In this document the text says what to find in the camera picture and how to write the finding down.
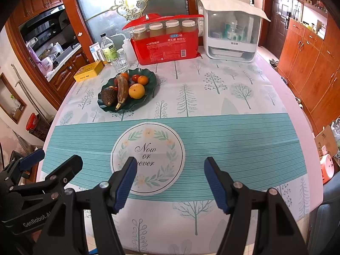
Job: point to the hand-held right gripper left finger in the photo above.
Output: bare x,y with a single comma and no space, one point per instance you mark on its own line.
124,186

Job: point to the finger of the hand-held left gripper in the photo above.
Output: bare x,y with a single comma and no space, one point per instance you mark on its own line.
33,156
66,168

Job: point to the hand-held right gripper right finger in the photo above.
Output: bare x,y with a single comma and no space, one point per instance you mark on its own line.
215,186

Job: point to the dark brown avocado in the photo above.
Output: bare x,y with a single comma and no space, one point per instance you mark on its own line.
108,95

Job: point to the dark green scalloped plate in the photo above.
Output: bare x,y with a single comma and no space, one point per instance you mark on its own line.
144,101

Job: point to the large yellow orange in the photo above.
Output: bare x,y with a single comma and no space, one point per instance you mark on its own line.
136,90

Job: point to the overripe brown banana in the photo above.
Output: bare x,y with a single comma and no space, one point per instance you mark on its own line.
122,87

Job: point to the mandarin orange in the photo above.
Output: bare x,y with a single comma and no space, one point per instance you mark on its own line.
142,80
124,76

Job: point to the red cherry tomato top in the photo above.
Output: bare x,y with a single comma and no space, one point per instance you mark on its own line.
135,78

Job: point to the red lid container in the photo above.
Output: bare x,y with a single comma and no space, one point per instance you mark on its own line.
35,126

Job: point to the tree print tablecloth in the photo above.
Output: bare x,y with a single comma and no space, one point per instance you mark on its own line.
239,138

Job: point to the wooden kitchen counter cabinet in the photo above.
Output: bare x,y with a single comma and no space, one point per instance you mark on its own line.
66,74

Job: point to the yellow tin box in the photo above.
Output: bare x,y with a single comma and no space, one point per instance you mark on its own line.
89,71

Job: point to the white and orange appliance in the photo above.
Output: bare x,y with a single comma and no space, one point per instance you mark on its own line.
328,168

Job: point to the grey blue chair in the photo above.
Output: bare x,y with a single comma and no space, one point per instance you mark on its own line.
326,217

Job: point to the small metal can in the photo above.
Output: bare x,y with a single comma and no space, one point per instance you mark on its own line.
100,55

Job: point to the cardboard box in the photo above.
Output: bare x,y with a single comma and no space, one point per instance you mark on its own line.
325,140

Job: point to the clear glass cup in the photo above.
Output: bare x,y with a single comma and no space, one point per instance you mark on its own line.
120,61

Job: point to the white and blue box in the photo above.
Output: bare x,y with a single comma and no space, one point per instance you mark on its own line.
93,49

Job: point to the clear bottle green label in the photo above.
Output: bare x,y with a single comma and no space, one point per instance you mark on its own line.
109,49

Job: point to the white squeeze bottle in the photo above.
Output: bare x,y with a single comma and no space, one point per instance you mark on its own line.
129,50

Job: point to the white sterilizer cabinet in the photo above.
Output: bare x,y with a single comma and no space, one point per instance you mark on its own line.
228,51

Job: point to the black range hood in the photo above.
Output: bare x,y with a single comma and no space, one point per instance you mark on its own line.
42,18

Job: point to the red paper cup packet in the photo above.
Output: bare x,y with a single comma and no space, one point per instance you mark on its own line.
164,50

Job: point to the frosted glass door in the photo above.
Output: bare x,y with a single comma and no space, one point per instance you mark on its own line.
106,10

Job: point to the dark entrance door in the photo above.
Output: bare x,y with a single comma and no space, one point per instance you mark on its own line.
276,26

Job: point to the wooden wall cabinet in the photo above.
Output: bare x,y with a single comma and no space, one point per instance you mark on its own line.
313,71

